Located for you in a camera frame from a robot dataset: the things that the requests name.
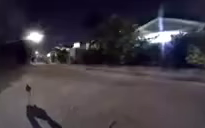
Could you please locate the row of low buildings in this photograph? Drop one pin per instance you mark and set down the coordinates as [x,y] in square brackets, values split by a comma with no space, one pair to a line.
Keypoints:
[78,51]

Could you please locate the street lamp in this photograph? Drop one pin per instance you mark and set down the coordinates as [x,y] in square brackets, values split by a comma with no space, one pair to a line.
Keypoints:
[34,37]

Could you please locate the grey concrete road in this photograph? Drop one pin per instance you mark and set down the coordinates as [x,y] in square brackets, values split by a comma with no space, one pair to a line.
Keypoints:
[116,96]

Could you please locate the dark tree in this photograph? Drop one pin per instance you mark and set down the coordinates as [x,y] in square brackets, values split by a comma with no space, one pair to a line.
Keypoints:
[118,40]

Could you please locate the roadside bushes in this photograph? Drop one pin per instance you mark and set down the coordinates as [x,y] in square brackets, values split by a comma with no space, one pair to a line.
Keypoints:
[200,58]

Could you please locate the building with lit roof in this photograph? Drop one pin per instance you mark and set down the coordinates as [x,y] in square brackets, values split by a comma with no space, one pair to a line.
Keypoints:
[163,36]

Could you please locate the dark wall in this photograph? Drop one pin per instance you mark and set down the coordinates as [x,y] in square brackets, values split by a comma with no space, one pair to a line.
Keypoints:
[13,53]

